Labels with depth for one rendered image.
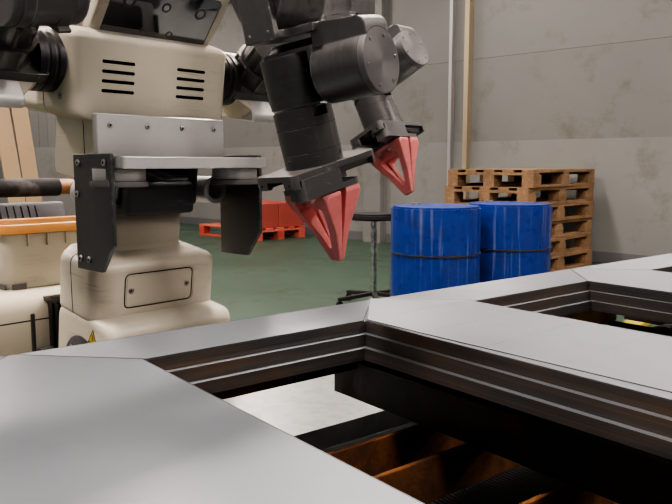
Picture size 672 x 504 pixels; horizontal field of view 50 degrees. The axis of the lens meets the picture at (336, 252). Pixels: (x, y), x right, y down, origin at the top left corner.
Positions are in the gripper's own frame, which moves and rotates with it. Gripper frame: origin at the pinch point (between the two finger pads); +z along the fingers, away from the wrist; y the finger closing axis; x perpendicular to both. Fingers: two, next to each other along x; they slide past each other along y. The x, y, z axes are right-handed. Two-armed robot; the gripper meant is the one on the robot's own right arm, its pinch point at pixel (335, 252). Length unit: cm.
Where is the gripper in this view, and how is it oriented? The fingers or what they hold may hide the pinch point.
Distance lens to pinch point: 71.7
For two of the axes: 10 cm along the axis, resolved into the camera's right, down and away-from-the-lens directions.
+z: 2.2, 9.4, 2.5
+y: 7.5, -3.3, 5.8
